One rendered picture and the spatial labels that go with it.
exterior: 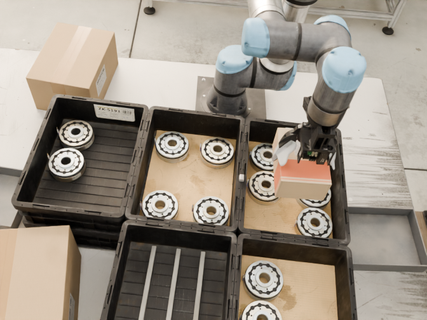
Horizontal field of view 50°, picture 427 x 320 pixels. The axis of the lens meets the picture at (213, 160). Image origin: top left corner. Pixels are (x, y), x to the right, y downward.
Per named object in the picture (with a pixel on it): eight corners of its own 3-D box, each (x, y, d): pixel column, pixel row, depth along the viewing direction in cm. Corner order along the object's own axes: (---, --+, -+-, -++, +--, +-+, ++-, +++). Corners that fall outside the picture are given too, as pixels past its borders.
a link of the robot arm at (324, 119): (310, 84, 94) (349, 87, 94) (305, 100, 98) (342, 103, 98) (313, 112, 90) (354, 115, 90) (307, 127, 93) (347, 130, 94)
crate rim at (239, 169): (150, 110, 145) (149, 105, 143) (244, 121, 145) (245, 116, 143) (124, 223, 121) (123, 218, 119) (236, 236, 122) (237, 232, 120)
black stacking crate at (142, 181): (151, 129, 152) (150, 106, 143) (240, 140, 153) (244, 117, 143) (128, 237, 129) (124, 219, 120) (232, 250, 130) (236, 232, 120)
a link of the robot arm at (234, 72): (213, 70, 165) (217, 39, 155) (250, 73, 166) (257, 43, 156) (213, 93, 158) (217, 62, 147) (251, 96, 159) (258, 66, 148)
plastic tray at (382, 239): (407, 215, 154) (413, 207, 150) (423, 272, 142) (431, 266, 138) (328, 212, 152) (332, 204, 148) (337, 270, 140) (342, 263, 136)
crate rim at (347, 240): (244, 121, 145) (245, 116, 143) (338, 133, 145) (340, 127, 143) (236, 236, 122) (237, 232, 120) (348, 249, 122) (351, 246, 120)
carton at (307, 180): (272, 145, 122) (277, 127, 116) (316, 148, 122) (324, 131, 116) (274, 197, 113) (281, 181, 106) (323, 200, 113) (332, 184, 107)
